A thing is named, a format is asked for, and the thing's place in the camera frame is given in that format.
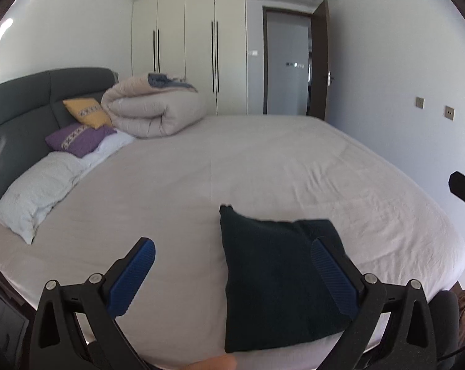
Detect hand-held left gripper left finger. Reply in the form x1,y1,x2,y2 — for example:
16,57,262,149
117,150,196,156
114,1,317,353
29,238,156,370

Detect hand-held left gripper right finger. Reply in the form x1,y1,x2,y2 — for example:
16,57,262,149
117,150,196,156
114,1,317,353
311,238,437,370

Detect dark green knit sweater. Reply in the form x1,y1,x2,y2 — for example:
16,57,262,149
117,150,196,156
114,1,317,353
219,203,358,353

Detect person's left hand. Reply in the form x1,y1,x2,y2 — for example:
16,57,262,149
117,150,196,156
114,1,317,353
180,354,239,370

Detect large white pillow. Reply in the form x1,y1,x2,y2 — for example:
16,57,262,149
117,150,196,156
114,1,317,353
0,151,90,244

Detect bed with white sheet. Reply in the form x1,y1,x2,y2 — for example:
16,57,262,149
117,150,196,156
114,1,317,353
0,115,465,370

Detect dark bedside table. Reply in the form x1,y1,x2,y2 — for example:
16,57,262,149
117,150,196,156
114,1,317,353
0,293,30,370

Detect purple patterned cushion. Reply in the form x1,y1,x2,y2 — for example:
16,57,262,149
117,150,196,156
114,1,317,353
45,123,117,158

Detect folded beige duvet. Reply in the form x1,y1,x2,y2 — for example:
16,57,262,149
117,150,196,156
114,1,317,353
100,73,207,139

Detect yellow patterned cushion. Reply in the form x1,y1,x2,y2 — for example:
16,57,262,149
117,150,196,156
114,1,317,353
62,97,113,130

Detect grey upholstered headboard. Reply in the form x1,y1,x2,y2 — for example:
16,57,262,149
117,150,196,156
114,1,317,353
0,67,115,224

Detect brown wooden door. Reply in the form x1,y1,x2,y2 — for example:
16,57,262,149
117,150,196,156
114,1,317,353
311,0,330,121

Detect cream wardrobe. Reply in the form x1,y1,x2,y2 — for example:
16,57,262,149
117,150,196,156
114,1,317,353
131,0,248,116

